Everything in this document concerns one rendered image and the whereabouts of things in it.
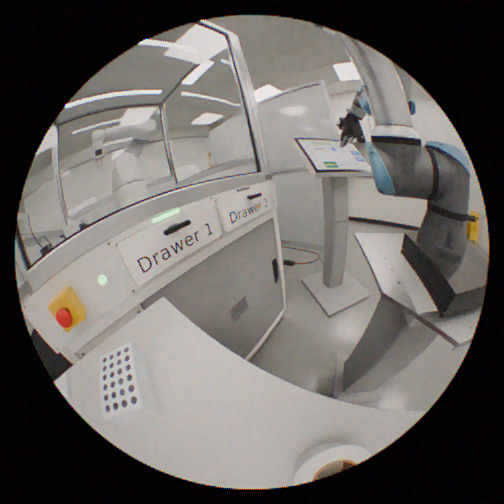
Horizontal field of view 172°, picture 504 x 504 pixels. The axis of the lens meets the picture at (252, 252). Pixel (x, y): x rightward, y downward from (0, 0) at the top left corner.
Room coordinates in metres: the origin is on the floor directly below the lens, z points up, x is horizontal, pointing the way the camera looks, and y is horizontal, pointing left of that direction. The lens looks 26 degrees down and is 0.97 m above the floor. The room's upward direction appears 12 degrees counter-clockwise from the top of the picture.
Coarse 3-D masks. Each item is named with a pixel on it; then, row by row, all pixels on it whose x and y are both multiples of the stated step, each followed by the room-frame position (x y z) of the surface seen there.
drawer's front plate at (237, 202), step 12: (240, 192) 0.58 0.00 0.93; (252, 192) 0.61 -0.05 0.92; (264, 192) 0.68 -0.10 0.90; (228, 204) 0.51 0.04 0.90; (240, 204) 0.55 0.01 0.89; (252, 204) 0.60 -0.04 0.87; (264, 204) 0.67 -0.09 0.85; (228, 216) 0.50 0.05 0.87; (240, 216) 0.54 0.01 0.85; (252, 216) 0.59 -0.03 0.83; (228, 228) 0.49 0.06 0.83
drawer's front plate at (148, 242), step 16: (192, 208) 0.43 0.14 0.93; (208, 208) 0.45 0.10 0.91; (160, 224) 0.34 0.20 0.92; (192, 224) 0.40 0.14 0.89; (128, 240) 0.27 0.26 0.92; (144, 240) 0.30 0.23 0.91; (160, 240) 0.33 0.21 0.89; (176, 240) 0.36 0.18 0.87; (192, 240) 0.39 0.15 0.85; (208, 240) 0.43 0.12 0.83; (128, 256) 0.26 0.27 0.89; (160, 256) 0.32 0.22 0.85; (176, 256) 0.35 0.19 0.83
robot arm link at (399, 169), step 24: (360, 48) 0.17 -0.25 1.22; (360, 72) 0.21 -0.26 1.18; (384, 72) 0.16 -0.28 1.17; (384, 96) 0.18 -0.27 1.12; (384, 120) 0.20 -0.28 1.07; (408, 120) 0.16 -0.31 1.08; (384, 144) 0.20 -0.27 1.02; (408, 144) 0.16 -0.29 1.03; (384, 168) 0.21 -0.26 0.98; (408, 168) 0.17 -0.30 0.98; (432, 168) 0.14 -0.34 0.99; (384, 192) 0.22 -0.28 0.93; (408, 192) 0.18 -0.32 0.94
